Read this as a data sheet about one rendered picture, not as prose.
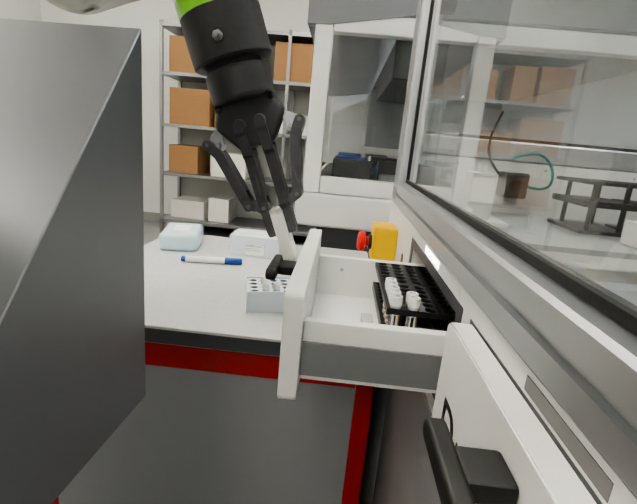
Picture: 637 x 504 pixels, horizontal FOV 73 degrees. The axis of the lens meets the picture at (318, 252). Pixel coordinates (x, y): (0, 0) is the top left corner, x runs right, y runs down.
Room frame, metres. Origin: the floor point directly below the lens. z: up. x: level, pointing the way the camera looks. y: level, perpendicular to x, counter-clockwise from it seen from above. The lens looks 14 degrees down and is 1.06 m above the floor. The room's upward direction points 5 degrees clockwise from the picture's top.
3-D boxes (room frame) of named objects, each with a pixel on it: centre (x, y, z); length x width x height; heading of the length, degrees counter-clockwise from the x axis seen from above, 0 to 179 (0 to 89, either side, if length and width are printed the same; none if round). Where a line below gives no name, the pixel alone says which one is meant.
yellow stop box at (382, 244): (0.82, -0.12, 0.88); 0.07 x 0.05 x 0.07; 178
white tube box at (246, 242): (1.09, 0.16, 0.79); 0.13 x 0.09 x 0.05; 87
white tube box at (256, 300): (0.75, 0.06, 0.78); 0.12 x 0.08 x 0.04; 103
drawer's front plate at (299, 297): (0.50, 0.01, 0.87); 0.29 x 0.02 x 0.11; 178
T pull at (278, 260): (0.50, 0.04, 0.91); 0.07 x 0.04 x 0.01; 178
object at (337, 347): (0.49, -0.20, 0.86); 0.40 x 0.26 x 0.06; 88
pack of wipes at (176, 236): (1.10, 0.36, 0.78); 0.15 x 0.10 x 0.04; 10
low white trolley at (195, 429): (0.92, 0.16, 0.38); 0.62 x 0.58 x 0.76; 178
